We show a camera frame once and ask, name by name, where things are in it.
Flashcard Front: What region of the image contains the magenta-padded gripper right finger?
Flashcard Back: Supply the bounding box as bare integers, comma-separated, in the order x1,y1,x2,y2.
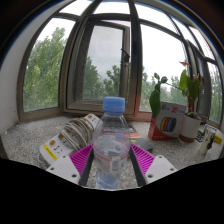
128,143,178,188

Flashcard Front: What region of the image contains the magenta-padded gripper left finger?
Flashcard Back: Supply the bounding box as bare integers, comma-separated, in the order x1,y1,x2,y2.
45,143,96,188

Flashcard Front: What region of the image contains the clear blue-capped water bottle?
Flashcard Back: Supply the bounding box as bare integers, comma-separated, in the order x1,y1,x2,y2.
92,96,132,191

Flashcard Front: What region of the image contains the white power strip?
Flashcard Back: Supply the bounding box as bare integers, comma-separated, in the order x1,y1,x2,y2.
38,113,101,167

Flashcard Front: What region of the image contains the dark box with colourful stripes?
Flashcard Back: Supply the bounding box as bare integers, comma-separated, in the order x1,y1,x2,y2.
128,124,154,153

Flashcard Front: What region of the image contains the red white spool-print box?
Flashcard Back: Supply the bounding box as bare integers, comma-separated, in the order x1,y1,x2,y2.
147,101,188,141

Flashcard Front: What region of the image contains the potted plant in white pot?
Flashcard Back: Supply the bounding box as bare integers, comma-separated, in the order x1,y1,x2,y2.
148,60,205,144

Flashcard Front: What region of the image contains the black grid trivet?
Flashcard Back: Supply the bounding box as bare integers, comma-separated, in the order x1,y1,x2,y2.
194,129,205,144

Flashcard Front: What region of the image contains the white mug with black lettering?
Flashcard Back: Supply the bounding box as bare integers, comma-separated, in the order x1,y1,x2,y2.
199,123,218,156

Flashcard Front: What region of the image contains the metal-framed window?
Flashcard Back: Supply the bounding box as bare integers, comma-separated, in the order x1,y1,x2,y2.
16,0,224,129

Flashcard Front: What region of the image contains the coiled white cable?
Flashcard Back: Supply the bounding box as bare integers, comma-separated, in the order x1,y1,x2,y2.
59,118,96,152

